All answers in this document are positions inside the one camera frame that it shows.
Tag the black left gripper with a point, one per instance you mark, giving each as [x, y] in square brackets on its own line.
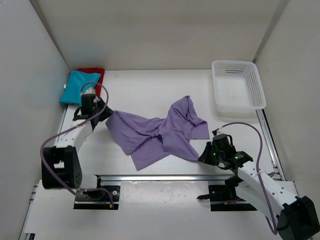
[108, 112]

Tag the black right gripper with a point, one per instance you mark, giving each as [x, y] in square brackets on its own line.
[205, 158]

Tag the teal t shirt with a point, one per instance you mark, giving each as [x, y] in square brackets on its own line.
[78, 82]

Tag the lavender t shirt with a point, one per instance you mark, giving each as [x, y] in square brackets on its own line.
[148, 140]

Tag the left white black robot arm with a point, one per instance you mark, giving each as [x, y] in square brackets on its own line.
[60, 165]

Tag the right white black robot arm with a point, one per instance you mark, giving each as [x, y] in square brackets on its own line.
[295, 217]

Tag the white plastic laundry basket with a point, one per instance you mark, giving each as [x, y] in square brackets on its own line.
[237, 86]

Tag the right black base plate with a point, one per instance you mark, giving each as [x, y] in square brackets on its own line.
[223, 198]

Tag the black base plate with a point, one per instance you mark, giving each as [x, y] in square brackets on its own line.
[223, 198]
[99, 199]

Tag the aluminium frame rail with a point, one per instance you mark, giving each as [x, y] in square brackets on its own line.
[177, 177]

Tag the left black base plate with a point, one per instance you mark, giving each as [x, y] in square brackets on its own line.
[99, 199]

